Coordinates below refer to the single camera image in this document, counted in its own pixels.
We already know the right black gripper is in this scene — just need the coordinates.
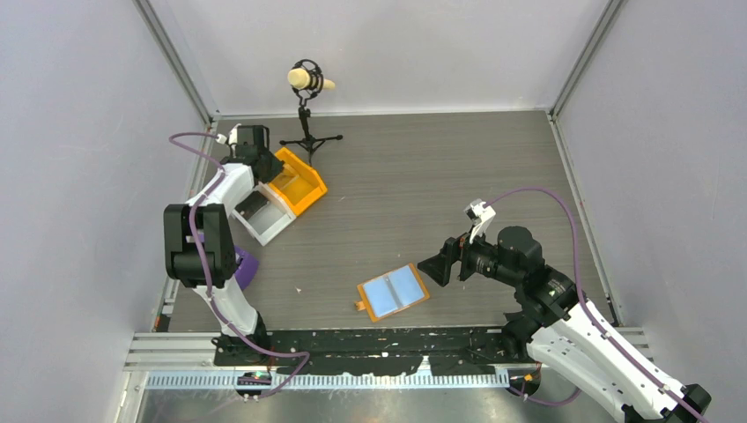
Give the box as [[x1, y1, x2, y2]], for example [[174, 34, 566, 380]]
[[417, 221, 520, 287]]

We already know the orange leather card holder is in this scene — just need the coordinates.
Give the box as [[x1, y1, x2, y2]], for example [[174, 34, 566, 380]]
[[354, 263, 430, 323]]

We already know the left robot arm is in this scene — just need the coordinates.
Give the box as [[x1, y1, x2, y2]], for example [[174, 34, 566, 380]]
[[163, 124, 283, 365]]

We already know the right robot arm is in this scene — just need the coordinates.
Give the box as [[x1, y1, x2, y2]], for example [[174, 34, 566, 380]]
[[418, 226, 712, 422]]

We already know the black card in white bin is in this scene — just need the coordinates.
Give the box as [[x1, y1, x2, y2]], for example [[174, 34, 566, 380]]
[[235, 191, 269, 220]]

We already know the orange plastic bin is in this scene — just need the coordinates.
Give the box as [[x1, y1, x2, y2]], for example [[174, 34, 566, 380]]
[[269, 147, 328, 216]]

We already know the white plastic bin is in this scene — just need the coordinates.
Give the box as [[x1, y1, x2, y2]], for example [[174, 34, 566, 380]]
[[232, 182, 296, 246]]

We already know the beige microphone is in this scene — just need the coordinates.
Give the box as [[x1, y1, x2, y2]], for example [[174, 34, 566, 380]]
[[287, 68, 336, 92]]

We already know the purple plastic bin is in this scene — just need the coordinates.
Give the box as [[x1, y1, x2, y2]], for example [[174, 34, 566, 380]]
[[233, 245, 259, 291]]

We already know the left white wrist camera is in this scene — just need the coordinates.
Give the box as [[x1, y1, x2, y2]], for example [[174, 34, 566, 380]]
[[216, 123, 241, 147]]

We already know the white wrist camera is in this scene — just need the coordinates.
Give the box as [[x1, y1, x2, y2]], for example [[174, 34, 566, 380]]
[[463, 198, 496, 244], [216, 123, 241, 147]]

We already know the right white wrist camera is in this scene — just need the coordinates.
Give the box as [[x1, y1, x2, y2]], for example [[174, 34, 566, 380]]
[[463, 198, 496, 244]]

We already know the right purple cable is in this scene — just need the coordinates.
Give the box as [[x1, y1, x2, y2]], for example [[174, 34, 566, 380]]
[[487, 186, 710, 423]]

